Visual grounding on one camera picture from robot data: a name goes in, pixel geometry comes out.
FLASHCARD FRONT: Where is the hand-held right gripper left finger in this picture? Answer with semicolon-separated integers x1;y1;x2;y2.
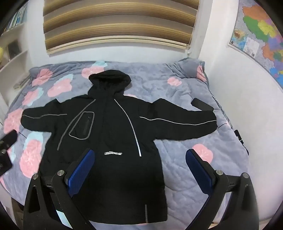
23;149;98;230

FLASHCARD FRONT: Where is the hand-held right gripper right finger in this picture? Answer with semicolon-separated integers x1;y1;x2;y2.
186;149;259;230

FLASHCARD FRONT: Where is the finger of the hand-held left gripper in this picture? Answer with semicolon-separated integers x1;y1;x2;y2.
0;154;13;177
0;130;18;153

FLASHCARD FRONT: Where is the black hooded jacket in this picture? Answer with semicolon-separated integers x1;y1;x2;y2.
21;70;217;223

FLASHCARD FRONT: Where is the grey floral blanket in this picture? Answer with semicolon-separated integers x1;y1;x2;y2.
0;58;250;230

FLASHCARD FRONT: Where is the black flat device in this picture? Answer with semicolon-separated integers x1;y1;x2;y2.
191;98;214;111

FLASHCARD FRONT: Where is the white bookshelf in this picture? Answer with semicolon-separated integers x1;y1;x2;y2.
0;4;30;124

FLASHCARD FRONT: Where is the grey floral pillow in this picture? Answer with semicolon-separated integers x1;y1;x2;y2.
174;58;208;83

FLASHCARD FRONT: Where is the row of books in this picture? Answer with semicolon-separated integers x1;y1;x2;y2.
5;5;27;31

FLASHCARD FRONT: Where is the striped window blind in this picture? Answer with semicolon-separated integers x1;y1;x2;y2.
43;0;200;53

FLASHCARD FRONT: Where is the black charger cable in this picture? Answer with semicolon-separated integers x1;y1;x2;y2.
230;124;250;156

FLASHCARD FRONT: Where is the colourful wall map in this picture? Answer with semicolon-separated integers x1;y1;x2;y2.
228;0;283;91

